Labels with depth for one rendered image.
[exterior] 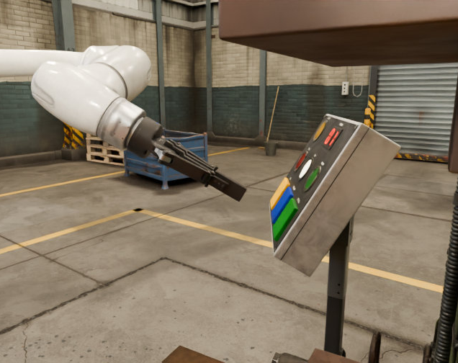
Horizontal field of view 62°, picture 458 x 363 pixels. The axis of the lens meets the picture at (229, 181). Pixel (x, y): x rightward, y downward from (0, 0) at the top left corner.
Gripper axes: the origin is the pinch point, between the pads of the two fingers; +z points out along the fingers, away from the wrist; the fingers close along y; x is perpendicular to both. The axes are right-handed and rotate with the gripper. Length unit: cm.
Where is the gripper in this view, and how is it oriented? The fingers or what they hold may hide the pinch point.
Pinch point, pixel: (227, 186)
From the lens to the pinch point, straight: 74.4
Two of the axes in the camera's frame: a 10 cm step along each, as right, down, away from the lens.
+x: 5.0, -8.4, -2.3
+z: 8.6, 5.0, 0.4
